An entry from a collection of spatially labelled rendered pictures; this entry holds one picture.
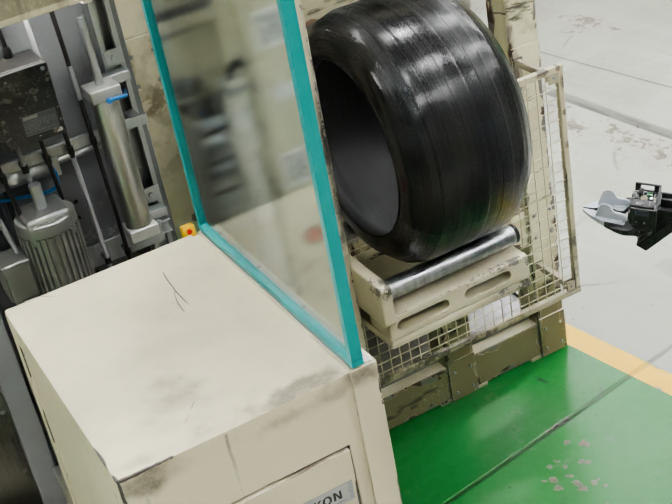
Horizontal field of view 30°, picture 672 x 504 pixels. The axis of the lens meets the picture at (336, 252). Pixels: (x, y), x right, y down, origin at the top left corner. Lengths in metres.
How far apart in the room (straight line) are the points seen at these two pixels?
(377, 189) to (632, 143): 2.33
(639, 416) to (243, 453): 2.06
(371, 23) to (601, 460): 1.53
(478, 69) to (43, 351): 1.00
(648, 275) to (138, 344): 2.58
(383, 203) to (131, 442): 1.28
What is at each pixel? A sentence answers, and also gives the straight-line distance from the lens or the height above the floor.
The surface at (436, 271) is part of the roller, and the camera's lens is 2.64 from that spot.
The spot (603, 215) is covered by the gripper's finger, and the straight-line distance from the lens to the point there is 2.60.
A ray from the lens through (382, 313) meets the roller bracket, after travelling 2.57.
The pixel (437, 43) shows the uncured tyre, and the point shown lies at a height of 1.40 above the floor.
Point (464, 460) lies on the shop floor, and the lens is 3.55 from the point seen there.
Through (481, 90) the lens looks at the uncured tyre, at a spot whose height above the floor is 1.31.
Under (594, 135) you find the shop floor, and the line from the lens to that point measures 5.17.
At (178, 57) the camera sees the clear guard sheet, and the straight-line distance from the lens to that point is 1.98.
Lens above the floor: 2.29
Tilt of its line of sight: 30 degrees down
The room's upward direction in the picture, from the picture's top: 11 degrees counter-clockwise
